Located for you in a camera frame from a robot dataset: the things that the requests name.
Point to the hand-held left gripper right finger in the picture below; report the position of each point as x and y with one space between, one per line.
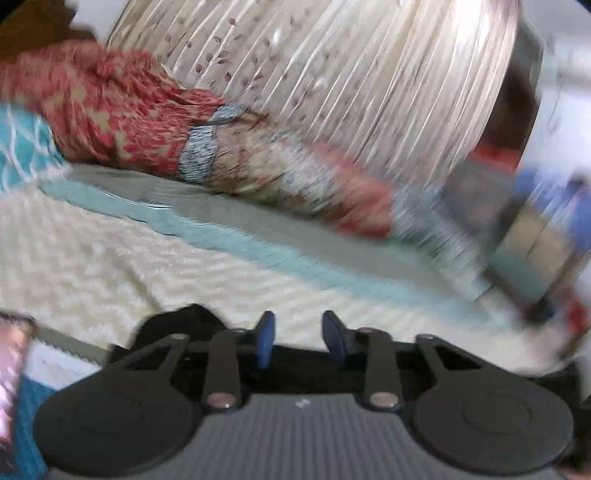
333 337

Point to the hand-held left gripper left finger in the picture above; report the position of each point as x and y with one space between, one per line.
266 337

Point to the black pants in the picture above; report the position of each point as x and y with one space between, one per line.
184 318

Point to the patterned bed sheet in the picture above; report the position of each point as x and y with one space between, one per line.
138 258

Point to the blurred colourful object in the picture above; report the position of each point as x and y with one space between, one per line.
531 240

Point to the black smartphone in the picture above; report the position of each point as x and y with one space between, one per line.
9 383

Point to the white pleated floral curtain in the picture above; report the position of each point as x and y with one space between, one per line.
351 64

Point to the red floral quilt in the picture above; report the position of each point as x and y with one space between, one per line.
115 106

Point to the teal wavy patterned blanket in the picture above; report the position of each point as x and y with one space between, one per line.
23 147

